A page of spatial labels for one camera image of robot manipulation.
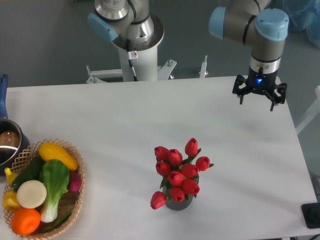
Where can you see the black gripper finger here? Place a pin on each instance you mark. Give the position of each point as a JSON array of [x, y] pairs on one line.
[[242, 87], [276, 94]]

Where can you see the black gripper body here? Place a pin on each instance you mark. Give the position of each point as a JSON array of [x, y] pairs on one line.
[[262, 76]]

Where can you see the red tulip bouquet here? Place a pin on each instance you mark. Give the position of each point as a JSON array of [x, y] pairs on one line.
[[182, 174]]

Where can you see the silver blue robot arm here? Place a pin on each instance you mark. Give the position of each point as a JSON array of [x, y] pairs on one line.
[[249, 22]]

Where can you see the dark grey ribbed vase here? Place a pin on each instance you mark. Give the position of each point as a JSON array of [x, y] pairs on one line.
[[174, 205]]

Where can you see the blue mesh bag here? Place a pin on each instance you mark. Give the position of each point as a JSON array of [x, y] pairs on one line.
[[304, 16]]

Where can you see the black device at table edge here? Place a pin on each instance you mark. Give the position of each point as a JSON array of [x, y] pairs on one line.
[[311, 215]]

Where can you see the purple red vegetable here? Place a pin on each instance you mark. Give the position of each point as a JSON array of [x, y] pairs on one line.
[[75, 182]]

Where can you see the yellow squash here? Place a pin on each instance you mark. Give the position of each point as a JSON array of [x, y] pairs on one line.
[[51, 151]]

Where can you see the green bok choy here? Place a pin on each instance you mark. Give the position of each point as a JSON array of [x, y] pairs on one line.
[[55, 177]]

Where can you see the woven wicker basket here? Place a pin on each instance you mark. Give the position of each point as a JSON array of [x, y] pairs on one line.
[[70, 203]]

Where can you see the dark green cucumber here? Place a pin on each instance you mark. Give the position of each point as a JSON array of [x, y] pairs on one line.
[[31, 172]]

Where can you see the white round radish slice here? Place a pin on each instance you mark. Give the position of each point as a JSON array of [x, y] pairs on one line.
[[31, 194]]

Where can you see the orange fruit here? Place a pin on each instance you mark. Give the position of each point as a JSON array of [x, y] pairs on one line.
[[25, 221]]

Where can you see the yellow bell pepper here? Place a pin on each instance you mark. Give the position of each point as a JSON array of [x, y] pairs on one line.
[[9, 199]]

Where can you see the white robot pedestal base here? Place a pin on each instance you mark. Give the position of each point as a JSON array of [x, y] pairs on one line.
[[137, 49]]

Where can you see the blue handled saucepan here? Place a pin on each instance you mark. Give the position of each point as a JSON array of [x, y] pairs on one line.
[[12, 139]]

